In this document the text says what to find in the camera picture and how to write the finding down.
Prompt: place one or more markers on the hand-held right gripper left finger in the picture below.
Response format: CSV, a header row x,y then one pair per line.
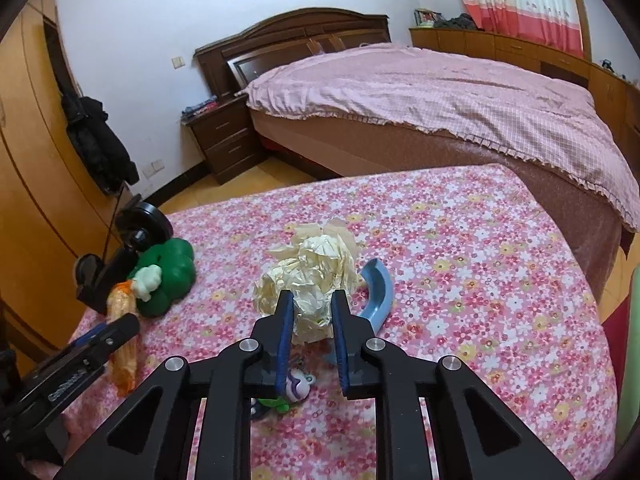
x,y
286,340

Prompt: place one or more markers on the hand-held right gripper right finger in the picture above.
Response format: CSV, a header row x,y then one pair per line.
x,y
340,350

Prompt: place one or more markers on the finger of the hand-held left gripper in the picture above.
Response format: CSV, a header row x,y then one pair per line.
x,y
120,329

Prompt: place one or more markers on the orange plastic wrapper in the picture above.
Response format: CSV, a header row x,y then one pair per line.
x,y
125,375

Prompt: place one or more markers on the cream paper ball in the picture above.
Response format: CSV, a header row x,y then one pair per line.
x,y
312,280

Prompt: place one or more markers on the blue curved plastic piece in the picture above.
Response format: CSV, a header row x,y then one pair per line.
x,y
380,295

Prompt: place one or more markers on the green broccoli plush toy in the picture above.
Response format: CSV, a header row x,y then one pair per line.
x,y
172,270

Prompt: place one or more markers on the black round base stand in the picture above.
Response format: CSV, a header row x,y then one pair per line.
x,y
145,227

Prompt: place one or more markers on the floral pink tablecloth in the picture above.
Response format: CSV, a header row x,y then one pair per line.
x,y
475,285

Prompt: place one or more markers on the light wooden wardrobe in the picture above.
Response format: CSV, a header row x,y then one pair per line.
x,y
30,185

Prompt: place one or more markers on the black jacket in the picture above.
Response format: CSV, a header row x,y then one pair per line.
x,y
100,145

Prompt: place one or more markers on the dark wooden nightstand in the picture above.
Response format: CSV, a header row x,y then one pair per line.
x,y
230,140

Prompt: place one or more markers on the items on nightstand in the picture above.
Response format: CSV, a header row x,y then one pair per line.
x,y
200,109

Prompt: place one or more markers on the bed with pink quilt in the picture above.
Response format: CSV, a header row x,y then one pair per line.
x,y
450,90

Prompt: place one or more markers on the dark wooden headboard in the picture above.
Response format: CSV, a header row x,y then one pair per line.
x,y
280,35

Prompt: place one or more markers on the dark clothes pile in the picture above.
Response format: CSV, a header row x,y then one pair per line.
x,y
457,21

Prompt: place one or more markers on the low wooden cabinet row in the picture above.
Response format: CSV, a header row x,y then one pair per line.
x,y
565,67

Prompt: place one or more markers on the small black device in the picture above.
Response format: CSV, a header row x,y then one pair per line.
x,y
607,65

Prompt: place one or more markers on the floral white and red curtain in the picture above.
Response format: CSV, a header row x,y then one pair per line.
x,y
520,0

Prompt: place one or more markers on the low white wall socket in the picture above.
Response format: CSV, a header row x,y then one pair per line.
x,y
154,167

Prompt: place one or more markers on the white wall switch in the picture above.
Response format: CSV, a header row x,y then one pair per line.
x,y
177,62

